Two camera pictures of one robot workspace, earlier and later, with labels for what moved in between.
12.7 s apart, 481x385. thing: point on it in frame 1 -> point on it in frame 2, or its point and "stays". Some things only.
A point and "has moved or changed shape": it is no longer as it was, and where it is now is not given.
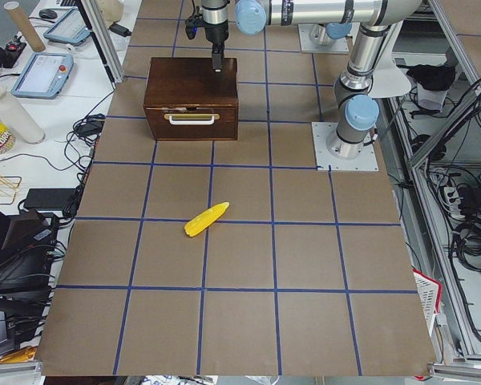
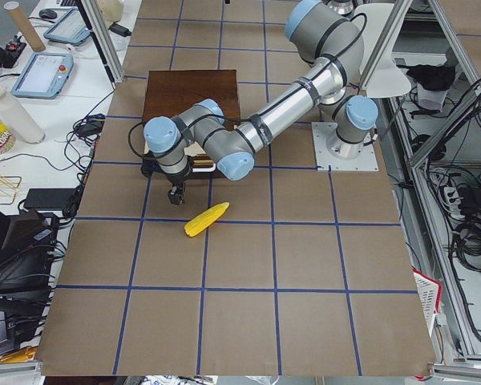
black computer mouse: x=47 y=14 stays
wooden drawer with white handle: x=193 y=122 has moved or changed shape
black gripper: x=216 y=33 -> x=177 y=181
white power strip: x=454 y=200 stays
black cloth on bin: x=433 y=77 stays
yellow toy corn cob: x=205 y=220 stays
